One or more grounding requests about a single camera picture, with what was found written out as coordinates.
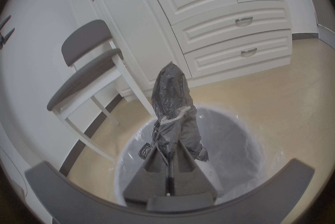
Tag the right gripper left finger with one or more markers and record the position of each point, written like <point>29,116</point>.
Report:
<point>149,178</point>

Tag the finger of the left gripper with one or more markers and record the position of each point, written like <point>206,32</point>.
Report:
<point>5,23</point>
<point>7,36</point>

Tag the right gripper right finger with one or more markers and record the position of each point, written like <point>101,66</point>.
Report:
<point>191,178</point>

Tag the clear plastic bag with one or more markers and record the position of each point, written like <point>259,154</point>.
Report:
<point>272,162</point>

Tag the black plastic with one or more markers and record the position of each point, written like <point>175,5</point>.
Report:
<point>170,92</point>

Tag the white trash bin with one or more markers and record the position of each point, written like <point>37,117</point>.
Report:
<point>235,144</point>

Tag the white chair with grey seat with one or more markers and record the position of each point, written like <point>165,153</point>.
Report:
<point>86,34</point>

